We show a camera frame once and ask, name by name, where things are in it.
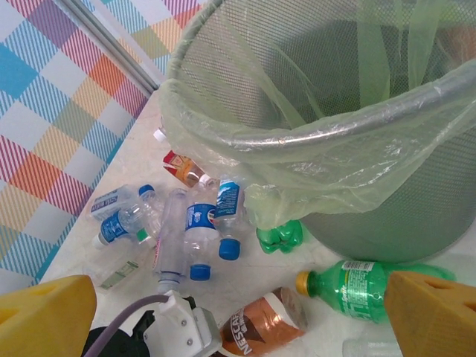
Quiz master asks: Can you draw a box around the aluminium frame post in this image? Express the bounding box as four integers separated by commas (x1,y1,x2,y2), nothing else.
55,0,161,94

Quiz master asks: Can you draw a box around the red orange label tea bottle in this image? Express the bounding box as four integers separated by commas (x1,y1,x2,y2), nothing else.
162,149,219,190

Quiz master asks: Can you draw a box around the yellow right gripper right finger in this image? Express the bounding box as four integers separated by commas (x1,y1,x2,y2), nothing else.
384,270,476,357

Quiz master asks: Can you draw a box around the green plastic soda bottle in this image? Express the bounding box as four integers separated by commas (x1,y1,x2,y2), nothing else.
255,218,312,255

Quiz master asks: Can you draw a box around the clear capless plastic bottle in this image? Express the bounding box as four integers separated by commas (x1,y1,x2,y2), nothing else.
154,188,189,295

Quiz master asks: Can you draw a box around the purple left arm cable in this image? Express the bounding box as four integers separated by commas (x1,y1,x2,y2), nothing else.
81,293,168,357

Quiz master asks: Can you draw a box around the green Sprite bottle yellow cap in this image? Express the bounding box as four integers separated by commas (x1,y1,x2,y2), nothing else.
295,259,459,325

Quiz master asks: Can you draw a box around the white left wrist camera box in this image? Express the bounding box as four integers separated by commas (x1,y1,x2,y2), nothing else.
159,289,221,353

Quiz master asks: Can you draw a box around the green translucent trash bin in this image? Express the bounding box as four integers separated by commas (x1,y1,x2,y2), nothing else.
165,0,476,265

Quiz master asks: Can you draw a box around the clear bottle blue Pepsi label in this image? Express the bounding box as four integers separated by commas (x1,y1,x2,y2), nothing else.
183,202,221,282

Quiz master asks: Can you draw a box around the flattened bottle grey-blue label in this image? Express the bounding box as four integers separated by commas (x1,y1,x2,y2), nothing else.
88,184,159,224

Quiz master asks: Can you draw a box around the green plastic bin liner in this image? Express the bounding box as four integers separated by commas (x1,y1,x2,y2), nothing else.
159,0,476,231

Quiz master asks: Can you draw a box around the clear bottle green label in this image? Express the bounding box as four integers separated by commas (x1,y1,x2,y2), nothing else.
94,228,159,292

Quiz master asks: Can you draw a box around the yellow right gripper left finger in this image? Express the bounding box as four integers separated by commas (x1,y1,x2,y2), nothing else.
0,274,98,357

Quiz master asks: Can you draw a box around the brown Nescafe bottle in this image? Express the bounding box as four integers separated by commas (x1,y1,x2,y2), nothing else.
219,286,309,356

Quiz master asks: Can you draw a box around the clear bottle blue white label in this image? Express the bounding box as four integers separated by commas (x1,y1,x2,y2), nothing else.
213,177,251,261

